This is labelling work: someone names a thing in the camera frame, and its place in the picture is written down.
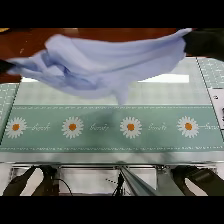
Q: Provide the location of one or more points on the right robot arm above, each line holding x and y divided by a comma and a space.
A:
205, 41

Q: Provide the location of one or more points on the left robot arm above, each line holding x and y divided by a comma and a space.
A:
20, 183

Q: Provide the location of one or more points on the silver frame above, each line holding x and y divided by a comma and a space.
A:
140, 186

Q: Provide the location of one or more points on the light blue shirt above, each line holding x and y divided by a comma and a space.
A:
110, 63

